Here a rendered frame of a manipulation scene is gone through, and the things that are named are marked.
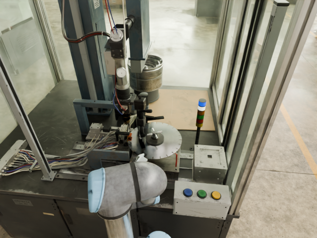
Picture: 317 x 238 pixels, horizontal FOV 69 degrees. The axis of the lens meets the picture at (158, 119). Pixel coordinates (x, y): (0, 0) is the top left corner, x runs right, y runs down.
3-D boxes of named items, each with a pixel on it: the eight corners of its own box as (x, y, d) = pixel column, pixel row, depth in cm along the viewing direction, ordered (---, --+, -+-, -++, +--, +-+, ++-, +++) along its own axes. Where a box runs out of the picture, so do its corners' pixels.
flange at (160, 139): (152, 147, 134) (152, 144, 133) (142, 137, 141) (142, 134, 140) (167, 140, 139) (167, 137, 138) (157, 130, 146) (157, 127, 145)
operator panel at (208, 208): (223, 201, 129) (228, 185, 120) (225, 220, 120) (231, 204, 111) (173, 196, 131) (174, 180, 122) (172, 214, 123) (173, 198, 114)
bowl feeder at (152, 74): (164, 89, 225) (164, 55, 203) (161, 107, 201) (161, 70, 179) (133, 88, 228) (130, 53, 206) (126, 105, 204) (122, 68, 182)
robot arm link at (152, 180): (170, 150, 69) (154, 183, 112) (133, 157, 66) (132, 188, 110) (180, 189, 64) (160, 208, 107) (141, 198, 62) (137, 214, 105)
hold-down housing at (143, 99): (147, 123, 133) (146, 93, 120) (144, 128, 129) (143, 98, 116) (138, 121, 134) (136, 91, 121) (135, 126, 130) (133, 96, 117)
